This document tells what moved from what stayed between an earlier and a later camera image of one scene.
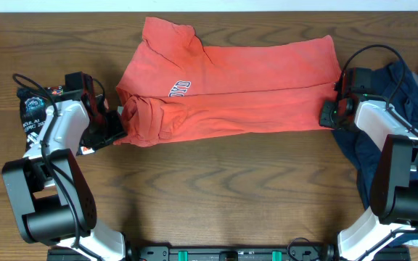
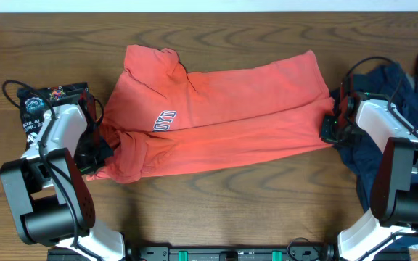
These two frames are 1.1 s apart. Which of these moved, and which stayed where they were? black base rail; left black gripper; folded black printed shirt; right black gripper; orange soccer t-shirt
Moved: right black gripper; orange soccer t-shirt; left black gripper
Stayed: folded black printed shirt; black base rail
